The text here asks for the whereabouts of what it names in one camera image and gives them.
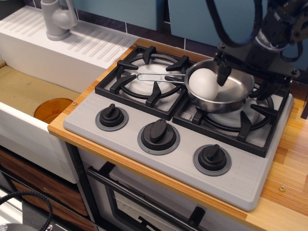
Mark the white egg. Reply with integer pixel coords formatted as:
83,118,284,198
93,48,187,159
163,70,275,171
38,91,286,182
188,68,219,101

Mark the black left burner grate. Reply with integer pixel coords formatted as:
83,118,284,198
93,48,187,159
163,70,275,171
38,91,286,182
95,46,194,120

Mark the black right burner grate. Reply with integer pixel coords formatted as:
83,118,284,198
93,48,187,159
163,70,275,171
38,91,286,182
172,89,293,157

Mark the small steel pan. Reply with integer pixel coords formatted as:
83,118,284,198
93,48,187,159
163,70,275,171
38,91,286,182
149,59,255,114

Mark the white toy sink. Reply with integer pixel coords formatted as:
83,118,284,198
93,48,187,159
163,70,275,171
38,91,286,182
0,6,137,183

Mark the oven door with black handle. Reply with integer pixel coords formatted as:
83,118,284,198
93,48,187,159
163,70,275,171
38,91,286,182
86,161,218,231

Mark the black left stove knob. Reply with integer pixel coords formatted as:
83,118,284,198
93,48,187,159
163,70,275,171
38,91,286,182
95,103,129,132

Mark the black middle stove knob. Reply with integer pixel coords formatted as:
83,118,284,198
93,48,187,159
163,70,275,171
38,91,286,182
137,119,180,155

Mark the black braided cable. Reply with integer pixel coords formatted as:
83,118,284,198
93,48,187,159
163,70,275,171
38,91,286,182
0,190,53,231

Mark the grey toy faucet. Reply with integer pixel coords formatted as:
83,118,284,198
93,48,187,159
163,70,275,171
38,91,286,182
41,0,78,41

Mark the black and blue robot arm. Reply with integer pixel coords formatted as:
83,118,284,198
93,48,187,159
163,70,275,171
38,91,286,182
206,0,308,100

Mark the grey toy stove top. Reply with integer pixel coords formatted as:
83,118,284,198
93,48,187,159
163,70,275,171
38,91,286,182
62,45,295,212

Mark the wooden drawer front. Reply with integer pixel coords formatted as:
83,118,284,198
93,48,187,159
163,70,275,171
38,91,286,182
0,148,97,231

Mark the black stove knob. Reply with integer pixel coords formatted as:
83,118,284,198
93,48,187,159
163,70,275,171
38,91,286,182
193,144,231,177
95,103,129,132
137,119,180,155

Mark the black right stove knob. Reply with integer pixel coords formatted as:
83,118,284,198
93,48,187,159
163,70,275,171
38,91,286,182
193,144,231,177

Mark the black burner grate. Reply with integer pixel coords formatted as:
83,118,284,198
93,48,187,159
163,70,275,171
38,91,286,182
172,89,293,157
95,46,194,120

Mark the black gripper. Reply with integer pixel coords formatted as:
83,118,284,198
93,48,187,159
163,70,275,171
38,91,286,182
214,24,300,101

